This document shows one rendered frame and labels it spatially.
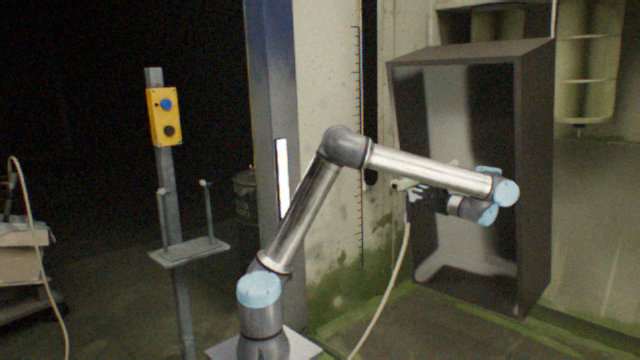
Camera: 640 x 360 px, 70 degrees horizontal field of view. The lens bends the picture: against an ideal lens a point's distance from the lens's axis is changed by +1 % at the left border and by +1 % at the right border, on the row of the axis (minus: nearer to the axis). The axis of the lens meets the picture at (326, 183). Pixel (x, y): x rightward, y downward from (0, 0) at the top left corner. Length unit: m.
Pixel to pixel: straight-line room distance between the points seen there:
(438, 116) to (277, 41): 0.91
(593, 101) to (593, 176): 0.54
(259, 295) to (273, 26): 1.34
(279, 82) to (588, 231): 2.06
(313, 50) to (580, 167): 1.89
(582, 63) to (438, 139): 0.97
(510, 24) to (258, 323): 2.45
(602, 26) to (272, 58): 1.81
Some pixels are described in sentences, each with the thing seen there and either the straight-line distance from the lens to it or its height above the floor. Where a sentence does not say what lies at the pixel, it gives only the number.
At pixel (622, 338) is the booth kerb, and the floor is 0.13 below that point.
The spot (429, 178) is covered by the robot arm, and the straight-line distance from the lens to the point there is 1.53.
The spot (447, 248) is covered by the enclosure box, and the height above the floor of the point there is 0.56.
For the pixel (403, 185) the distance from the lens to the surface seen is 1.83.
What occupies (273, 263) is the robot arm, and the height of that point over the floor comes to 0.92.
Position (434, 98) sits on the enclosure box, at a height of 1.45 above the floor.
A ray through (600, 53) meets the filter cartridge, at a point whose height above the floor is 1.64.
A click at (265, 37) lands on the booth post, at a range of 2.31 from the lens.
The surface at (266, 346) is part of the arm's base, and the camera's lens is 1.63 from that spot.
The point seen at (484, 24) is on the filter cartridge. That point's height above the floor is 1.86.
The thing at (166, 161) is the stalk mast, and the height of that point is 1.21.
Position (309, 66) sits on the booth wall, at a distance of 2.47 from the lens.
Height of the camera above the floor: 1.60
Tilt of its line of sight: 14 degrees down
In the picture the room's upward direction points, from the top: 2 degrees counter-clockwise
